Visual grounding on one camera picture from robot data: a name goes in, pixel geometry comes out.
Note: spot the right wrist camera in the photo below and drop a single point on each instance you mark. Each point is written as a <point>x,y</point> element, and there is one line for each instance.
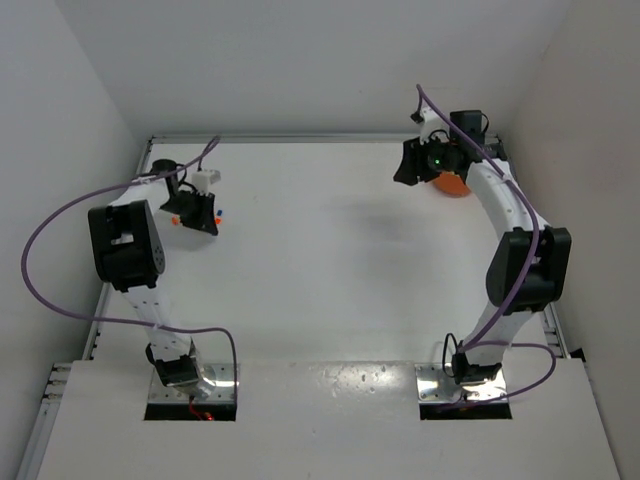
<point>427,120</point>

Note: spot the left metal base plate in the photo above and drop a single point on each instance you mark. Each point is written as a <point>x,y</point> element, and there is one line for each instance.
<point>215,385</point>

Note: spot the white front cover board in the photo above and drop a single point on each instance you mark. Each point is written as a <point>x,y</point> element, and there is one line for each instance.
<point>324,421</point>

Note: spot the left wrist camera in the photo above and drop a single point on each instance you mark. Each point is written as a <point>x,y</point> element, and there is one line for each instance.
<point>203,180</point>

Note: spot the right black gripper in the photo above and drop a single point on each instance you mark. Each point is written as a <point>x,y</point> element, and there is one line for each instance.
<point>413,161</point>

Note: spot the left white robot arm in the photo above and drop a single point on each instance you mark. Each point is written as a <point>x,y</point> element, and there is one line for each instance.
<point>129,256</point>

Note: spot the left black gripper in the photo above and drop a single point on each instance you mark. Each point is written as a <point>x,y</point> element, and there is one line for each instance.
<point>195,211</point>

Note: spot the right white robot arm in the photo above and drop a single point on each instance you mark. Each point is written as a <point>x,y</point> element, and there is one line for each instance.
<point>528,269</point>

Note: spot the orange round divided container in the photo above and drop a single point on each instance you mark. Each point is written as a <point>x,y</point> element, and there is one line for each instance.
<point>451,184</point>

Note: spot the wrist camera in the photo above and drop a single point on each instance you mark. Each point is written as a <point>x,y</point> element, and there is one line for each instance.
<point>427,120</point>
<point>203,180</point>

